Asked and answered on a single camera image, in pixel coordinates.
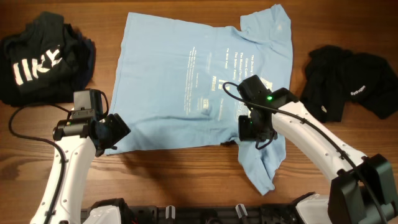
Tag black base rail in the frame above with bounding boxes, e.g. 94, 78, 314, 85
81, 203, 303, 224

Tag light blue printed t-shirt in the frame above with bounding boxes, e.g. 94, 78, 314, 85
106, 4, 293, 194

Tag black t-shirt white letters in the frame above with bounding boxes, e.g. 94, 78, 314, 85
1, 12, 96, 107

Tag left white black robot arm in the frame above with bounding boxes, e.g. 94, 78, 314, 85
30, 113, 131, 223

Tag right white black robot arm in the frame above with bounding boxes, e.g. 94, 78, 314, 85
238, 86, 397, 224

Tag black t-shirt small logo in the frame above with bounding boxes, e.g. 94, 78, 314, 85
300, 45, 397, 123

